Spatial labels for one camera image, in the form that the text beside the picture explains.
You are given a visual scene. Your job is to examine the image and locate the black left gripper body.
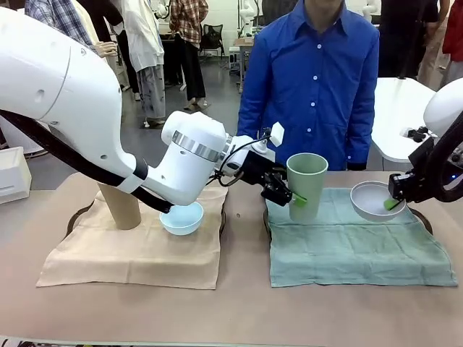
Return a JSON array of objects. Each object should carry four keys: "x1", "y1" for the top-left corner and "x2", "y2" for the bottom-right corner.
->
[{"x1": 237, "y1": 150, "x2": 280, "y2": 191}]

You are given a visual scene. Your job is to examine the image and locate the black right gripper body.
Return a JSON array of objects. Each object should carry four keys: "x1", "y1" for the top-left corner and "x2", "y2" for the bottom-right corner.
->
[{"x1": 402, "y1": 137, "x2": 446, "y2": 204}]

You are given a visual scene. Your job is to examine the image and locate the tall green cup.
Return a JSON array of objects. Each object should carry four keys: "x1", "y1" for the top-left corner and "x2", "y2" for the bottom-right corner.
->
[{"x1": 286, "y1": 153, "x2": 329, "y2": 222}]

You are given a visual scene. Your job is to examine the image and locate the white bowl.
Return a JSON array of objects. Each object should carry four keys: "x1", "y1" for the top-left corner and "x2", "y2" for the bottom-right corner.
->
[{"x1": 349, "y1": 181, "x2": 407, "y2": 223}]

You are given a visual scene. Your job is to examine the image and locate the green cloth mat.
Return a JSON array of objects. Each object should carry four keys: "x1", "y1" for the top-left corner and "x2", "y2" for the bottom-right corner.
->
[{"x1": 265, "y1": 187, "x2": 459, "y2": 289}]

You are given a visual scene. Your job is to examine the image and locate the light blue bowl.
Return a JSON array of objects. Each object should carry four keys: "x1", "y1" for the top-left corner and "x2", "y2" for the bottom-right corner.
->
[{"x1": 159, "y1": 201, "x2": 205, "y2": 237}]

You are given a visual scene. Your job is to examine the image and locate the tall beige cup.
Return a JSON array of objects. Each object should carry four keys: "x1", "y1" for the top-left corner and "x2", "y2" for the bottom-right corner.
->
[{"x1": 98, "y1": 181, "x2": 142, "y2": 231}]

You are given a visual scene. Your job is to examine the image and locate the beige cloth mat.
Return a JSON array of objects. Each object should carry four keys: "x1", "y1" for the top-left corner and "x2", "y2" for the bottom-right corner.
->
[{"x1": 35, "y1": 185, "x2": 230, "y2": 291}]

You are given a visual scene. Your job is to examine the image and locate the dark brown serving tray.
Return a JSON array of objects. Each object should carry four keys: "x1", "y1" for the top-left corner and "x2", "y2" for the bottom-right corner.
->
[
  {"x1": 66, "y1": 205, "x2": 228, "y2": 234},
  {"x1": 263, "y1": 207, "x2": 434, "y2": 240}
]

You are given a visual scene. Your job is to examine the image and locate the white side table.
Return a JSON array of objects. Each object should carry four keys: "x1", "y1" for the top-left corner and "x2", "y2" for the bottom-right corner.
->
[{"x1": 370, "y1": 76, "x2": 441, "y2": 163}]

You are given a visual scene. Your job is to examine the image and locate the person in blue shirt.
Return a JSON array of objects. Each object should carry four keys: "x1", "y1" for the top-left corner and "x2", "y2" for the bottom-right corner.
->
[{"x1": 236, "y1": 0, "x2": 381, "y2": 172}]

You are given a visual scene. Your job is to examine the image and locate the background workbench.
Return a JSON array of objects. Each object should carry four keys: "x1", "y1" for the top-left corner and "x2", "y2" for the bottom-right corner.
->
[{"x1": 229, "y1": 35, "x2": 257, "y2": 94}]

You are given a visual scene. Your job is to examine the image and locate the person in tan trousers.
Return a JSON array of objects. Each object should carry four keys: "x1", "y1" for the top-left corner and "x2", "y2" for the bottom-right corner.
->
[{"x1": 417, "y1": 14, "x2": 451, "y2": 91}]

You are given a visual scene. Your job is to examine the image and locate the person in black clothes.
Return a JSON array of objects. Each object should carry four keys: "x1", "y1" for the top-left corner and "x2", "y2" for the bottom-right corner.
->
[{"x1": 375, "y1": 0, "x2": 441, "y2": 79}]

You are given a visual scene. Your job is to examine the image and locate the black office chair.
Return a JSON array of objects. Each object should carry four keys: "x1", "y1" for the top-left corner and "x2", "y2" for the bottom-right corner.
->
[{"x1": 199, "y1": 23, "x2": 225, "y2": 59}]

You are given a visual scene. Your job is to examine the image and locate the person in red top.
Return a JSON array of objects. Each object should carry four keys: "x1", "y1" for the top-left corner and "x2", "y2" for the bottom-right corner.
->
[{"x1": 441, "y1": 0, "x2": 463, "y2": 87}]

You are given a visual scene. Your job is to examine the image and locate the person in red plaid shirt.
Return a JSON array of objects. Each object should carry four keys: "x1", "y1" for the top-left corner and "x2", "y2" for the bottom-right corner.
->
[{"x1": 169, "y1": 0, "x2": 210, "y2": 110}]

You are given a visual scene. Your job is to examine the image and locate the white plastic box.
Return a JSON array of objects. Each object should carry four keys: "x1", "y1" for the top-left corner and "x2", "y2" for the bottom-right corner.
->
[{"x1": 0, "y1": 145, "x2": 33, "y2": 205}]

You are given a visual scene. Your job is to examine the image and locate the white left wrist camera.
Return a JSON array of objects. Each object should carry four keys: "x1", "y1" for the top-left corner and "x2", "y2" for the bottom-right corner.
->
[{"x1": 252, "y1": 121, "x2": 285, "y2": 155}]

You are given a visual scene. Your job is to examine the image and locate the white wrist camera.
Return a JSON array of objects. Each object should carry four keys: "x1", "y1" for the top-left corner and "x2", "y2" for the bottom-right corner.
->
[
  {"x1": 252, "y1": 121, "x2": 285, "y2": 155},
  {"x1": 399, "y1": 125, "x2": 437, "y2": 144}
]

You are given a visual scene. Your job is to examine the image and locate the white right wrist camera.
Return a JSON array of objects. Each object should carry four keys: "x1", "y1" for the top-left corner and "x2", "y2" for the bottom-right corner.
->
[{"x1": 399, "y1": 125, "x2": 437, "y2": 144}]

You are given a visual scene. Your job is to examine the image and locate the black left arm cable sleeve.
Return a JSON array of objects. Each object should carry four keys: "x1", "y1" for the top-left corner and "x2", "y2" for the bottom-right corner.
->
[{"x1": 0, "y1": 109, "x2": 174, "y2": 214}]

